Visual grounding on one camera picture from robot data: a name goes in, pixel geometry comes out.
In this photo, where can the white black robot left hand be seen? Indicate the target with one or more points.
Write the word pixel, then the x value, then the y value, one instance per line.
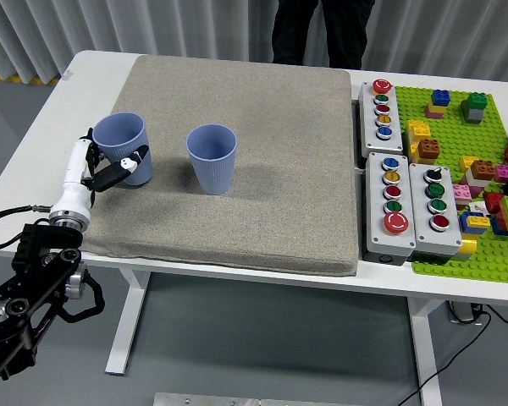
pixel 74 194

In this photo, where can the blue ribbed cup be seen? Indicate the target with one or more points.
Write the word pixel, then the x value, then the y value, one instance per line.
pixel 213 169
pixel 120 135

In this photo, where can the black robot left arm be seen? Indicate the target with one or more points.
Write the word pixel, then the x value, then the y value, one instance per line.
pixel 29 287

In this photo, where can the white table leg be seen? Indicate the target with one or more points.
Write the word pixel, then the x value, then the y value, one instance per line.
pixel 425 347
pixel 127 321

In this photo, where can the grey-brown fabric mat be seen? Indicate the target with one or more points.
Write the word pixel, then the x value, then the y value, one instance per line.
pixel 258 169

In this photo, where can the white pleated curtain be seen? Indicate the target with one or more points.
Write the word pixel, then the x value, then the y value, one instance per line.
pixel 194 21

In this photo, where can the person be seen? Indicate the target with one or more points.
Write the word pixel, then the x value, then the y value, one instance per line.
pixel 321 29

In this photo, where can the grey box large red button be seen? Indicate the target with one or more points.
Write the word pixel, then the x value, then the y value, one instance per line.
pixel 374 228

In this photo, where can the grey five-button control box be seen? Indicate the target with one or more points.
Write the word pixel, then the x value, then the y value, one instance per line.
pixel 370 127

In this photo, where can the brown building block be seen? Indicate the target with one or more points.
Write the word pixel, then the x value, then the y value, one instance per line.
pixel 482 168
pixel 428 148

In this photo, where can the pink building block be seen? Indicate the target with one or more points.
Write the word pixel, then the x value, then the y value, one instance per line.
pixel 461 192
pixel 428 111

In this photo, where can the blue building block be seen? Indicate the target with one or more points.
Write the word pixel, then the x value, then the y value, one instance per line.
pixel 500 227
pixel 441 97
pixel 465 224

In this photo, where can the green studded baseplate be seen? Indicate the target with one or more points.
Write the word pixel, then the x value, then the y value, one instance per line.
pixel 453 139

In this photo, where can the yellow round building block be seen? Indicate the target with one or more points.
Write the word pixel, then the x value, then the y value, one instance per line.
pixel 469 246

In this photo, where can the white building block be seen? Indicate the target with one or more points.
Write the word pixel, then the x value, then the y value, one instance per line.
pixel 476 181

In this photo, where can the grey power strip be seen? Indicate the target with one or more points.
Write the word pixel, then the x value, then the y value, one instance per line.
pixel 461 314

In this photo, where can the grey building block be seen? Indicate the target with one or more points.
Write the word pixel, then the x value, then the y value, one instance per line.
pixel 474 115

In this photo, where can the red building block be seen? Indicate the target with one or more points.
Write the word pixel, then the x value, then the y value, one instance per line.
pixel 493 202

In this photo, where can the magenta building block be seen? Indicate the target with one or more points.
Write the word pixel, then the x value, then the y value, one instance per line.
pixel 504 172

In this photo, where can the grey box with selector switch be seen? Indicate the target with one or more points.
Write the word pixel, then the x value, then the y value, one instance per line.
pixel 421 228

